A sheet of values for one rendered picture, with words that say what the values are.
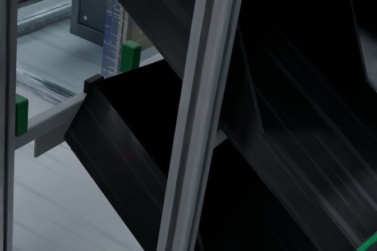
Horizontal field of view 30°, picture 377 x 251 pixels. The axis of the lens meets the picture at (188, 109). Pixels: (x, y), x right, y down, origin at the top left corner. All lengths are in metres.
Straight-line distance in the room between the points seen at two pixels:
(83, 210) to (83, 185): 0.07
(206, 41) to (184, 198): 0.11
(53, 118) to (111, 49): 0.76
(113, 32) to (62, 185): 0.30
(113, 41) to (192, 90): 0.93
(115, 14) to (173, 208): 0.89
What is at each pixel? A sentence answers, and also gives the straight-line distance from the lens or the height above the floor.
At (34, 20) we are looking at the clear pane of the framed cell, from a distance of 1.49.
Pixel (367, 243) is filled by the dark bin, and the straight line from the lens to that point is 0.43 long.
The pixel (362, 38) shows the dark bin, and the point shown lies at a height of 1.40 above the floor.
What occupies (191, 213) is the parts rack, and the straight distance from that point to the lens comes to 0.46.
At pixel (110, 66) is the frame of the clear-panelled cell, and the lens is 1.37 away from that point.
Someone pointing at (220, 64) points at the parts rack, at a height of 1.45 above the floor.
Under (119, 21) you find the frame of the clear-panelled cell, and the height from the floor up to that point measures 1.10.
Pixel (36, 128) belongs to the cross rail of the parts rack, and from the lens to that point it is 0.59.
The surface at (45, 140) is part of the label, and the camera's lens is 0.63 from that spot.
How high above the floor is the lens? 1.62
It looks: 30 degrees down
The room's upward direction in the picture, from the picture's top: 9 degrees clockwise
